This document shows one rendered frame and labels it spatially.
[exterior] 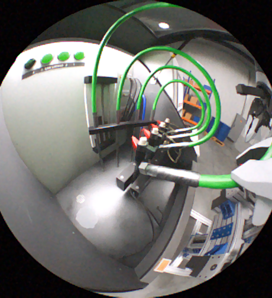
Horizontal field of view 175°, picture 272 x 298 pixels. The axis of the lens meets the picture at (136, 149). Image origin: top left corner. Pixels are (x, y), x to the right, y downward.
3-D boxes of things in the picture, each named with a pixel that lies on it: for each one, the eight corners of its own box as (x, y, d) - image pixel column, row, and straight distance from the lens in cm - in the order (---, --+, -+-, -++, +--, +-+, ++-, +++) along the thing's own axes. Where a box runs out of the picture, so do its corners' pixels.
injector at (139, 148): (138, 190, 37) (153, 151, 20) (129, 184, 37) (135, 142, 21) (142, 185, 38) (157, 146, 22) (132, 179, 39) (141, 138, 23)
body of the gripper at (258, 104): (270, 133, 39) (277, 100, 43) (258, 116, 33) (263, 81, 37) (259, 125, 44) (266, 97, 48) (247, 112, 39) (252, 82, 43)
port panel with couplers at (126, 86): (117, 122, 50) (122, 64, 48) (113, 121, 53) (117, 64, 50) (131, 117, 60) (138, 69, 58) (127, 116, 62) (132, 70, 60)
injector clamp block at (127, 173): (134, 204, 43) (139, 193, 29) (117, 192, 45) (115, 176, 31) (161, 162, 62) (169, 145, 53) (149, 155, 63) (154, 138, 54)
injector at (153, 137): (148, 177, 41) (163, 138, 26) (139, 171, 41) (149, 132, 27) (150, 173, 42) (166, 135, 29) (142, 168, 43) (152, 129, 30)
